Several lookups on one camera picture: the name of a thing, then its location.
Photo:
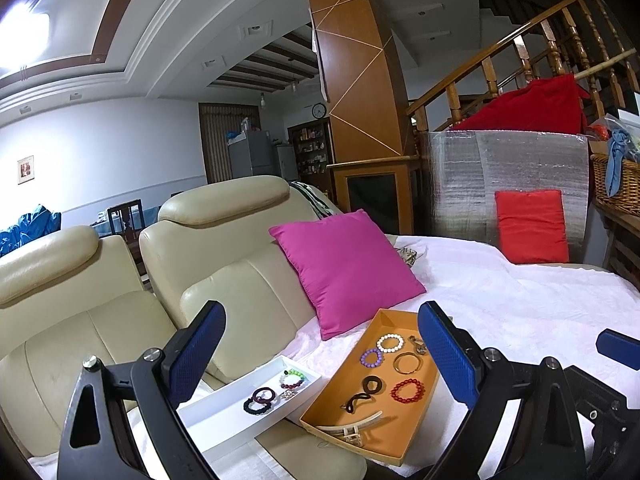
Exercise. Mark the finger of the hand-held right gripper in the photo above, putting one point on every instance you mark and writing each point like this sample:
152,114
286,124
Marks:
620,344
607,405

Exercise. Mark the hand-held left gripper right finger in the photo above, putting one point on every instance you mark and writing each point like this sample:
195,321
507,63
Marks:
447,355

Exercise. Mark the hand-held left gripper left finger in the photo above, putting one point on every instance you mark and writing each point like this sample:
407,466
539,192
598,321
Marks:
195,355

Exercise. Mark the white tray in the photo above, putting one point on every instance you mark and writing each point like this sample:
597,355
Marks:
225,415

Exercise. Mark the orange tray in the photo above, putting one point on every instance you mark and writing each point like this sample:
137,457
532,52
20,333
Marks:
385,420

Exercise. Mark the silver metal ornament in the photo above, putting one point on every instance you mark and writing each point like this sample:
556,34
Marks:
417,346

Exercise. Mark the gold bangle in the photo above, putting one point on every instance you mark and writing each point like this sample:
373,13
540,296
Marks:
395,364

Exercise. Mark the brown scrunchie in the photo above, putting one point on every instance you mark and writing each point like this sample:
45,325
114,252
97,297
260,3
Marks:
365,382

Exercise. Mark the wooden slatted crate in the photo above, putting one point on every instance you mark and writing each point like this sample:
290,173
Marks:
622,245

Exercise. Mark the small silver trinket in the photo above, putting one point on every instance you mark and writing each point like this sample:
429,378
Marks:
286,396

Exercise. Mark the patterned fabric piece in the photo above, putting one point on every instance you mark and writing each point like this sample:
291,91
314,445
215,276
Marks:
407,256

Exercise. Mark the beige hair claw clip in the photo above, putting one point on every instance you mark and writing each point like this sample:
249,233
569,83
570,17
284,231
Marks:
345,430

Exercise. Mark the pink cushion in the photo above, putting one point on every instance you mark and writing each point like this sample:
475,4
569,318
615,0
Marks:
345,270

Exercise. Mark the cream leather sofa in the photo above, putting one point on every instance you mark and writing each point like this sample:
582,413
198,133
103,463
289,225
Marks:
225,220

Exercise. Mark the red cushion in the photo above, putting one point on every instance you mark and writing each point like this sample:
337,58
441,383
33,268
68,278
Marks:
530,225

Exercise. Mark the wicker basket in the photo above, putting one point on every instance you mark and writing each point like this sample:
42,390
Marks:
625,185

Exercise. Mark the dark wooden chair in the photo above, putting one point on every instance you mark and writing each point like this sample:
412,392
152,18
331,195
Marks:
125,210

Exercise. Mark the silver foil board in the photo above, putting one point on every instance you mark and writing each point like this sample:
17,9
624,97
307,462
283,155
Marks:
460,185

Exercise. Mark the blue cloth in basket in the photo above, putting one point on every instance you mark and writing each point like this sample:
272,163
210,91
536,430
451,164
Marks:
616,160

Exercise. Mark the striped cloth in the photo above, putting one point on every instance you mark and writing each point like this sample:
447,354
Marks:
315,200

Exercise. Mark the wooden cabinet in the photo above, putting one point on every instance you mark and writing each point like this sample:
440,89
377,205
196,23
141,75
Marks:
340,185

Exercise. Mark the large grey refrigerator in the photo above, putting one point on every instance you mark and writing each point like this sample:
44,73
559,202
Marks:
250,157

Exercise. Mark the blue cloth heap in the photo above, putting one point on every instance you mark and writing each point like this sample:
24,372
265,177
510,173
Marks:
25,230

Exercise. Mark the small grey refrigerator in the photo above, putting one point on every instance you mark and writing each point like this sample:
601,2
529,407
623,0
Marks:
286,162

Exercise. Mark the clear plastic bag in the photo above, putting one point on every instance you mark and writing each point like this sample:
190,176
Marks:
627,130

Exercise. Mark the dark wooden shelf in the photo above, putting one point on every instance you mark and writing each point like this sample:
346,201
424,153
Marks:
312,152

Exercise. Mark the red cloth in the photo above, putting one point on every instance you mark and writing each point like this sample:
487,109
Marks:
530,105

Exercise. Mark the wooden pillar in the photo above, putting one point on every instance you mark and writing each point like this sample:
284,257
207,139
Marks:
350,60

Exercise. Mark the wooden staircase railing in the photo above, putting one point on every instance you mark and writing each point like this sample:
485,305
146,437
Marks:
500,46

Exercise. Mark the ceiling light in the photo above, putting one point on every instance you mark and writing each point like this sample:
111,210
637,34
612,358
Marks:
20,35

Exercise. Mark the framed wall picture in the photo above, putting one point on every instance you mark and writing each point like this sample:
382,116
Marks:
25,170

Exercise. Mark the round wall clock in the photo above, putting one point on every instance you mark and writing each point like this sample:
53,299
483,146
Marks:
318,111

